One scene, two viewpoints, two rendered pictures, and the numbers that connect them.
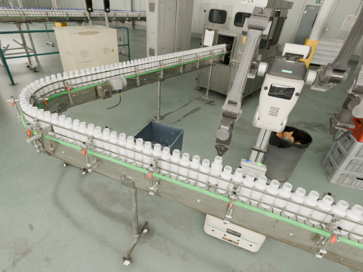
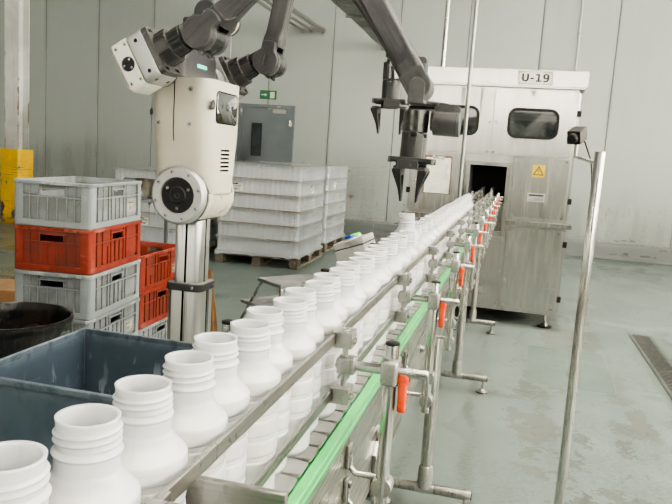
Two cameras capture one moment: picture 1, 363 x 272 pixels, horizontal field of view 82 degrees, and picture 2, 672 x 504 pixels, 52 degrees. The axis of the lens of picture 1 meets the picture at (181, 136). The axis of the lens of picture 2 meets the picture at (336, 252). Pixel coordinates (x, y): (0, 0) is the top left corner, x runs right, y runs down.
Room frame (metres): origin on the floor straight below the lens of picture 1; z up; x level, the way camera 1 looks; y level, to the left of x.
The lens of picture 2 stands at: (1.11, 1.35, 1.32)
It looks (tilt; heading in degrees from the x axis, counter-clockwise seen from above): 8 degrees down; 266
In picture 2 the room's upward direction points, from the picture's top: 4 degrees clockwise
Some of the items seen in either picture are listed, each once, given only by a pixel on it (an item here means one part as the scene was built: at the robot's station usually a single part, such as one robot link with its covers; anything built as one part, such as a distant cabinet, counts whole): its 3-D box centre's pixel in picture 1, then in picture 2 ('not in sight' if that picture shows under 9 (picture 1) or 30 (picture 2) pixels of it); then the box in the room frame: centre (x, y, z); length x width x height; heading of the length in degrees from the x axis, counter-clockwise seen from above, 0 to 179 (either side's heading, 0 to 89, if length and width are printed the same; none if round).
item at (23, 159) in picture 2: not in sight; (16, 185); (5.19, -9.38, 0.55); 0.40 x 0.40 x 1.10; 72
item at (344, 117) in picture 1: (345, 115); (391, 93); (0.83, -0.69, 1.51); 0.10 x 0.07 x 0.07; 162
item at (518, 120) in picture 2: not in sight; (489, 194); (-0.77, -5.06, 1.05); 1.60 x 1.40 x 2.10; 72
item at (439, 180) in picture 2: not in sight; (437, 174); (-0.13, -4.46, 1.22); 0.23 x 0.03 x 0.32; 162
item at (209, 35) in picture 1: (208, 38); not in sight; (4.87, -0.38, 1.22); 0.23 x 0.04 x 0.32; 54
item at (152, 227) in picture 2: not in sight; (173, 208); (2.58, -7.69, 0.50); 1.23 x 1.05 x 1.00; 70
